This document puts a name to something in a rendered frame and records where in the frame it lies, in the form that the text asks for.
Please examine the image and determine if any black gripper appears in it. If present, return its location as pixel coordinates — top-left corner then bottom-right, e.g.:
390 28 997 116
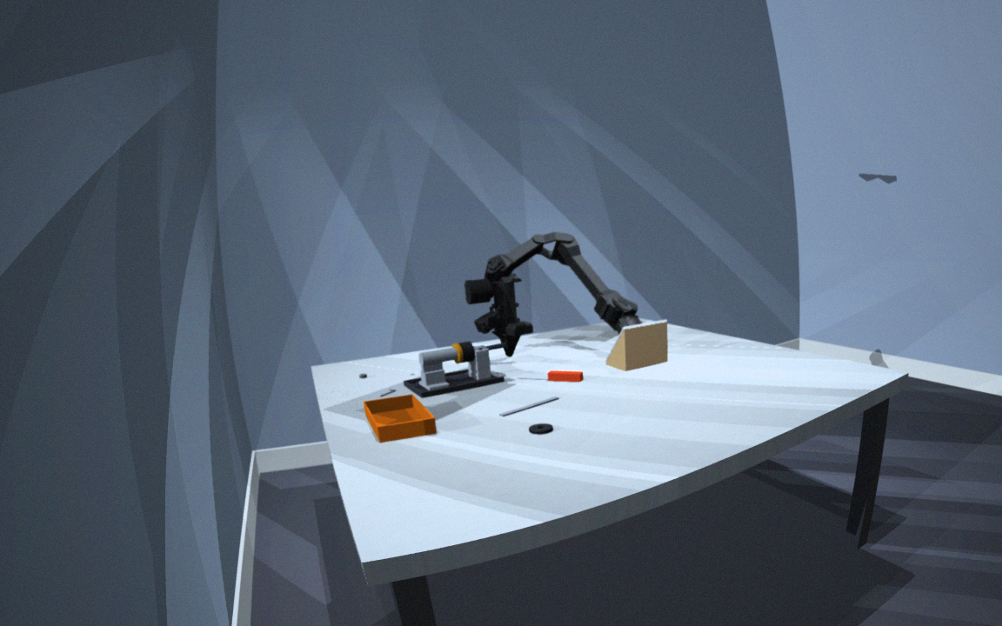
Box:
491 299 533 357

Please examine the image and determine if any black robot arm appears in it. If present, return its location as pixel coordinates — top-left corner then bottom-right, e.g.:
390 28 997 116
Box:
464 232 642 334

